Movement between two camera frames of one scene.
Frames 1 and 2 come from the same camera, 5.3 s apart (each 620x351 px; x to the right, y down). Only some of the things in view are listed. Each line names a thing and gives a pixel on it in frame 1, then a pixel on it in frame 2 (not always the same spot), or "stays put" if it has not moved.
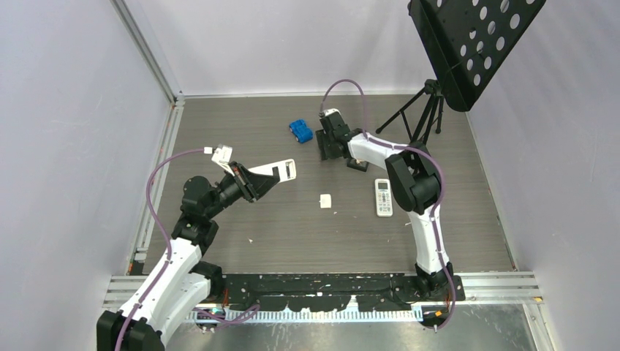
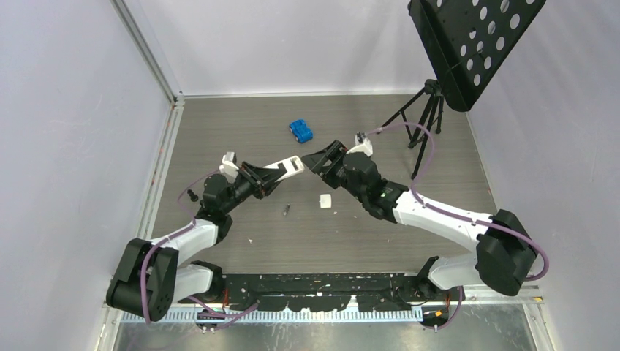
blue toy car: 301,131 stays put
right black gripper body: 325,142 to 338,178
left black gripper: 251,186 stays put
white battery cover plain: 325,200 stays put
